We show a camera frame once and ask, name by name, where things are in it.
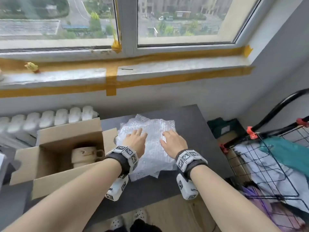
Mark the black metal tube frame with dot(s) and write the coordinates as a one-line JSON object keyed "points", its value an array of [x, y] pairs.
{"points": [[272, 112]]}

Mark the white perforated clog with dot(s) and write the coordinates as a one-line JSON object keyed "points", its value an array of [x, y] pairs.
{"points": [[117, 223], [140, 215]]}

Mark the white cloth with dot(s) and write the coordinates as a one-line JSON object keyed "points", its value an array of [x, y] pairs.
{"points": [[265, 166]]}

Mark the dark green box with label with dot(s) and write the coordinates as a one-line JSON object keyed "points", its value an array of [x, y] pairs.
{"points": [[224, 129]]}

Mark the long yellow tape strip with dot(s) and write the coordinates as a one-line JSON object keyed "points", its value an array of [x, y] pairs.
{"points": [[169, 55], [169, 80]]}

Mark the brown cardboard box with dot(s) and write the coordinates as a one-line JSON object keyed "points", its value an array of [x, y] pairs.
{"points": [[67, 129]]}

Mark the person's right forearm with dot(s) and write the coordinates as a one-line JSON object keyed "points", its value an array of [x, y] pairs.
{"points": [[224, 200]]}

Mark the person's left hand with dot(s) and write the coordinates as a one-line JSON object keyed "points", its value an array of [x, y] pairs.
{"points": [[135, 142]]}

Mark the thin black nail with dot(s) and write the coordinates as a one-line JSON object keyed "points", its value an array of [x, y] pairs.
{"points": [[126, 69]]}

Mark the person's dark trousers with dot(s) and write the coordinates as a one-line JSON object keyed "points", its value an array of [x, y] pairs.
{"points": [[142, 227]]}

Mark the white window sill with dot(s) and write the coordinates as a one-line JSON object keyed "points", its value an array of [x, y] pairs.
{"points": [[169, 67]]}

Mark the black wristband with marker tiles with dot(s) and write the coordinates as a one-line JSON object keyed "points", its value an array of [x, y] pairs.
{"points": [[187, 159], [128, 152]]}

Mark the white window frame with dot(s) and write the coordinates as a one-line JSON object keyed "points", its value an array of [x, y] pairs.
{"points": [[129, 21]]}

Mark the teal cloth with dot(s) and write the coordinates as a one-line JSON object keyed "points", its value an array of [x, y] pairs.
{"points": [[289, 154]]}

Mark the short yellow tape strip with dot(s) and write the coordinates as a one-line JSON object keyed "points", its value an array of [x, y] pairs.
{"points": [[111, 77]]}

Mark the purple cloth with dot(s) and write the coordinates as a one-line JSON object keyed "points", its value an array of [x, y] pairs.
{"points": [[256, 202]]}

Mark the beige ceramic mug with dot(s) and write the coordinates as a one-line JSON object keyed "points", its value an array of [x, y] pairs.
{"points": [[82, 157]]}

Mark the yellow chick toy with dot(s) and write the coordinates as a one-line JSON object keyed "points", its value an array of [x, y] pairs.
{"points": [[31, 67]]}

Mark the brown storage carton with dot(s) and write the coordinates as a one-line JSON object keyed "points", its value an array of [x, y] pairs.
{"points": [[229, 140]]}

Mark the white radiator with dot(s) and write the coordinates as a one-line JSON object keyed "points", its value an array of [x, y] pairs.
{"points": [[48, 118]]}

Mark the person's right hand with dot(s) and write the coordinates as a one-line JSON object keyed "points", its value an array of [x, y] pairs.
{"points": [[173, 144]]}

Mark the person's left forearm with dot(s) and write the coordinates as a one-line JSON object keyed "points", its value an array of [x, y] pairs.
{"points": [[72, 198]]}

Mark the orange plastic clip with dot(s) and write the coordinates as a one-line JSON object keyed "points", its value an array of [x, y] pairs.
{"points": [[223, 147], [303, 121], [251, 132]]}

